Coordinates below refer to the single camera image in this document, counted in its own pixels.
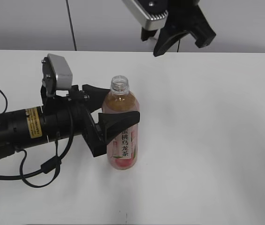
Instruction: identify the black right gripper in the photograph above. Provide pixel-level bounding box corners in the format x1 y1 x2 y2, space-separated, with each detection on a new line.
153 0 216 56

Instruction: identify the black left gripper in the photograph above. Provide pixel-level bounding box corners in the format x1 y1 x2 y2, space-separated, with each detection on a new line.
39 84 140 157

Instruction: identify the peach oolong tea bottle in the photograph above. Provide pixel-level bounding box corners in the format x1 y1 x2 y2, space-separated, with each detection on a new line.
102 75 140 170

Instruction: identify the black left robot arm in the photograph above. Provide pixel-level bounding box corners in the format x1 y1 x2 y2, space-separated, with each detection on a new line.
0 84 140 159

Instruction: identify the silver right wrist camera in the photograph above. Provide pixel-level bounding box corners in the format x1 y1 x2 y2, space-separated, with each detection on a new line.
122 0 168 31

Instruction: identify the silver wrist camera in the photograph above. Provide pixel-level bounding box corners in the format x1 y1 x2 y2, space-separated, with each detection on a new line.
122 0 168 31
42 53 73 98

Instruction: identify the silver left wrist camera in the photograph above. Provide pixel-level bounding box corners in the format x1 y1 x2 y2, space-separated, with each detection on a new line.
42 53 73 98

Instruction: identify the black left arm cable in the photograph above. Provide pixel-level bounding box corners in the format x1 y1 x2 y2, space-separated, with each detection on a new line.
0 85 74 188

